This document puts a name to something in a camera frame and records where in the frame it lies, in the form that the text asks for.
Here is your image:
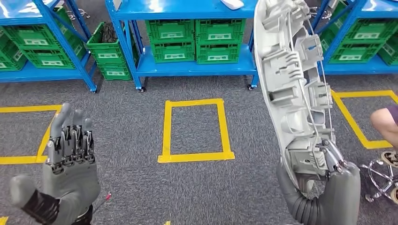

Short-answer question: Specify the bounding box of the black cable bundle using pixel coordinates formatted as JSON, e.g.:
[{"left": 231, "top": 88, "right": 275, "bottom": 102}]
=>
[{"left": 102, "top": 22, "right": 118, "bottom": 44}]

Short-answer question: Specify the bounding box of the thin red-tipped wire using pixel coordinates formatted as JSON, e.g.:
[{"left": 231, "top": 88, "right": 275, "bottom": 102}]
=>
[{"left": 92, "top": 192, "right": 112, "bottom": 215}]

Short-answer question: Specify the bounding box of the chrome swivel stool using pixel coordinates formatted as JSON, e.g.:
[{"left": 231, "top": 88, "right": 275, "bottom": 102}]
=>
[{"left": 360, "top": 158, "right": 398, "bottom": 203}]

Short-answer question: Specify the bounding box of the white curved plastic part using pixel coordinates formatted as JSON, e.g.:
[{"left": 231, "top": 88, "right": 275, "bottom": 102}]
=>
[{"left": 220, "top": 0, "right": 245, "bottom": 10}]

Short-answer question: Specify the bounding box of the green plastic crate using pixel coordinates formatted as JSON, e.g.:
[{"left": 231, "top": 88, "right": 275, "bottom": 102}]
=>
[
  {"left": 85, "top": 22, "right": 139, "bottom": 66},
  {"left": 0, "top": 29, "right": 29, "bottom": 72},
  {"left": 53, "top": 6, "right": 88, "bottom": 60},
  {"left": 145, "top": 19, "right": 196, "bottom": 44},
  {"left": 98, "top": 63, "right": 134, "bottom": 82},
  {"left": 196, "top": 43, "right": 243, "bottom": 65},
  {"left": 328, "top": 43, "right": 385, "bottom": 65},
  {"left": 3, "top": 24, "right": 63, "bottom": 51},
  {"left": 151, "top": 42, "right": 197, "bottom": 64},
  {"left": 377, "top": 32, "right": 398, "bottom": 67},
  {"left": 23, "top": 48, "right": 76, "bottom": 70},
  {"left": 329, "top": 18, "right": 398, "bottom": 45},
  {"left": 195, "top": 18, "right": 246, "bottom": 45},
  {"left": 319, "top": 1, "right": 349, "bottom": 53}
]

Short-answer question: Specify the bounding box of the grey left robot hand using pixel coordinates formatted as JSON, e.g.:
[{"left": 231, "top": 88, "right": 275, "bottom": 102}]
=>
[{"left": 9, "top": 103, "right": 101, "bottom": 225}]

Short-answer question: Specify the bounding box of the silver plastic hubcap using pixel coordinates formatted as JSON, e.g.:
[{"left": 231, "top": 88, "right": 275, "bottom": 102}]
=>
[{"left": 253, "top": 0, "right": 337, "bottom": 199}]

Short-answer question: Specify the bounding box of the person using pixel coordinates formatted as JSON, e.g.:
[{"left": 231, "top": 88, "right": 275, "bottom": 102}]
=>
[{"left": 370, "top": 105, "right": 398, "bottom": 204}]

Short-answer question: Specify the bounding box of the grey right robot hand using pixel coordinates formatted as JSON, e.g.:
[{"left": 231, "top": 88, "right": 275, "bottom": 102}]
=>
[{"left": 276, "top": 140, "right": 361, "bottom": 225}]

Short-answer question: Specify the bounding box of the blue metal shelf rack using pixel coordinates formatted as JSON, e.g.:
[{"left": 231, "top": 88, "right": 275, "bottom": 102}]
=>
[
  {"left": 311, "top": 0, "right": 398, "bottom": 76},
  {"left": 105, "top": 0, "right": 260, "bottom": 91},
  {"left": 0, "top": 0, "right": 98, "bottom": 93}
]

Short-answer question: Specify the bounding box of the yellow tape square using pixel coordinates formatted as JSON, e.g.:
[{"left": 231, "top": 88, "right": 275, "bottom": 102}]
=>
[
  {"left": 330, "top": 90, "right": 398, "bottom": 150},
  {"left": 0, "top": 105, "right": 63, "bottom": 165},
  {"left": 157, "top": 98, "right": 236, "bottom": 164}
]

